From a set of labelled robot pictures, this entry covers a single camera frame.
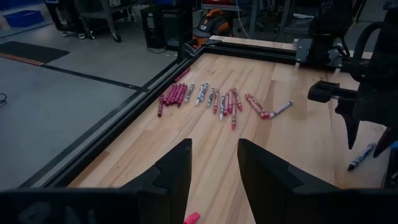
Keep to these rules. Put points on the blue storage bin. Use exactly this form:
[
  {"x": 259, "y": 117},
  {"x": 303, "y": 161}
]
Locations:
[{"x": 23, "y": 18}]

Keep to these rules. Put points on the red toolbox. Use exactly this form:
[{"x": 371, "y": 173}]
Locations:
[{"x": 217, "y": 3}]

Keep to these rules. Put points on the grey wheeled cart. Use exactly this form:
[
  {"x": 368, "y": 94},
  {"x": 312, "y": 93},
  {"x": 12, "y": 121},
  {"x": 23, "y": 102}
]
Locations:
[{"x": 109, "y": 21}]

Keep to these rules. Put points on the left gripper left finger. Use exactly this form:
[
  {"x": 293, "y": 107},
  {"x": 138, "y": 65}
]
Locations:
[{"x": 174, "y": 174}]

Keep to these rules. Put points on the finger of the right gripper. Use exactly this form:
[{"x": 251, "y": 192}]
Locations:
[
  {"x": 349, "y": 124},
  {"x": 385, "y": 141}
]

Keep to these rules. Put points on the short pink crayon piece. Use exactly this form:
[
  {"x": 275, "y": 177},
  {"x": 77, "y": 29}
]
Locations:
[{"x": 191, "y": 218}]

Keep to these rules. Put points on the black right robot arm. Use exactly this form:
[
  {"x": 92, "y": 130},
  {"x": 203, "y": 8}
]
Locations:
[{"x": 323, "y": 46}]

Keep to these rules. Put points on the magenta crayon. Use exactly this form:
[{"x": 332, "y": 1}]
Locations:
[
  {"x": 179, "y": 94},
  {"x": 176, "y": 94},
  {"x": 183, "y": 96},
  {"x": 182, "y": 74},
  {"x": 172, "y": 95},
  {"x": 160, "y": 105},
  {"x": 169, "y": 94}
]

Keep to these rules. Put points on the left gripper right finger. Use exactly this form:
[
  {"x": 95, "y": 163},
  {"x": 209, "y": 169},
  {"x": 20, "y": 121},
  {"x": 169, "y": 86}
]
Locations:
[{"x": 264, "y": 180}]

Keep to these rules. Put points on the orange shop vacuum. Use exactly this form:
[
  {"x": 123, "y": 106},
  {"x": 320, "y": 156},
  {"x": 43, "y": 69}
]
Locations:
[{"x": 211, "y": 26}]

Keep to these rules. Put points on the black floor mat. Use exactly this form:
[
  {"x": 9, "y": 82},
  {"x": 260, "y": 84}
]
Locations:
[{"x": 31, "y": 51}]

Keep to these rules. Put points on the black computer tower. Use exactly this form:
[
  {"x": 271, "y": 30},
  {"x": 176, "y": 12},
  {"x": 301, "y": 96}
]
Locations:
[{"x": 157, "y": 28}]

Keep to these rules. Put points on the black frame bracket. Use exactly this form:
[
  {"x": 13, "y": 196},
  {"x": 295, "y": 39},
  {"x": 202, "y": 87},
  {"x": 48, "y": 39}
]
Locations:
[{"x": 188, "y": 49}]

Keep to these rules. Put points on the white crayon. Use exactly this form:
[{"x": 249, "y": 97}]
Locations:
[
  {"x": 203, "y": 91},
  {"x": 222, "y": 108},
  {"x": 280, "y": 109},
  {"x": 199, "y": 94},
  {"x": 211, "y": 97},
  {"x": 189, "y": 93}
]

